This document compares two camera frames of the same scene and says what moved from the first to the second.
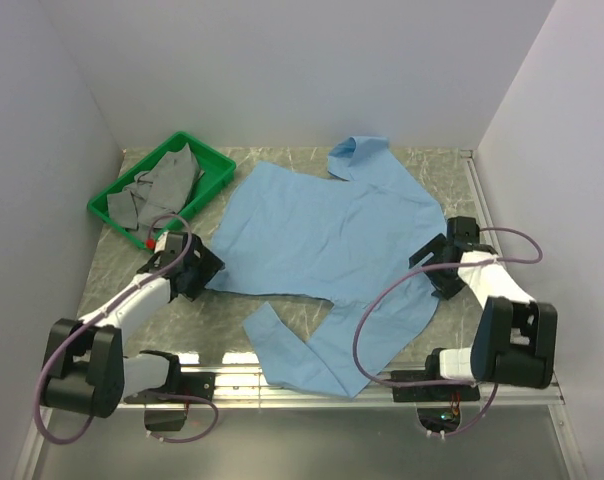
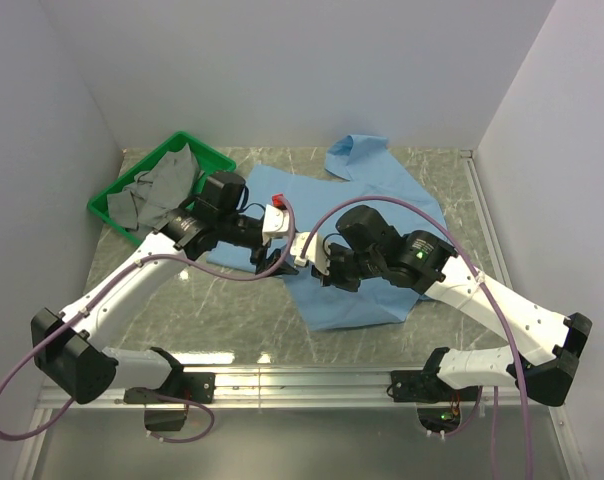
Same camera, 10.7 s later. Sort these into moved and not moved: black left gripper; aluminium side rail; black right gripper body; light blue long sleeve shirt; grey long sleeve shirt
Moved: light blue long sleeve shirt; black left gripper; black right gripper body
Not moved: aluminium side rail; grey long sleeve shirt
